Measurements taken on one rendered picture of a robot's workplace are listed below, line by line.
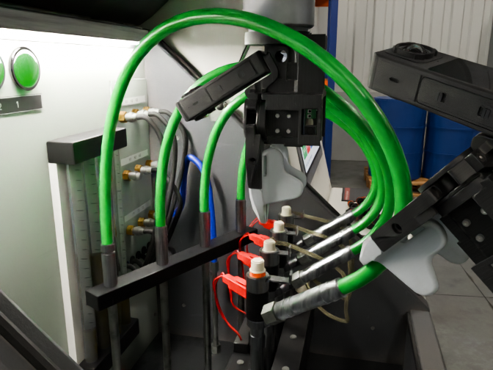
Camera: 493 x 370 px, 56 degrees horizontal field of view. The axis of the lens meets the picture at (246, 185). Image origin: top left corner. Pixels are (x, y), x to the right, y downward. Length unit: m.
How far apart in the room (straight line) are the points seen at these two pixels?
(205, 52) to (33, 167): 0.41
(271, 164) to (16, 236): 0.32
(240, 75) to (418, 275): 0.27
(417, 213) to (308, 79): 0.23
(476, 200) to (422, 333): 0.58
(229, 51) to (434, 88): 0.63
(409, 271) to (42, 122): 0.47
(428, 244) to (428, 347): 0.50
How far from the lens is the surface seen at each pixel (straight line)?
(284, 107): 0.48
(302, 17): 0.49
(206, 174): 0.72
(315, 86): 0.50
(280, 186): 0.51
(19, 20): 0.58
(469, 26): 7.31
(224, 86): 0.51
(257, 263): 0.56
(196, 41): 0.91
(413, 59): 0.33
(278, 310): 0.47
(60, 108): 0.68
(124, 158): 0.82
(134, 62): 0.53
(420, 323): 0.90
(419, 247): 0.35
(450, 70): 0.32
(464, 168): 0.30
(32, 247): 0.65
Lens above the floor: 1.39
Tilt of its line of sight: 15 degrees down
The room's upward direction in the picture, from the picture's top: straight up
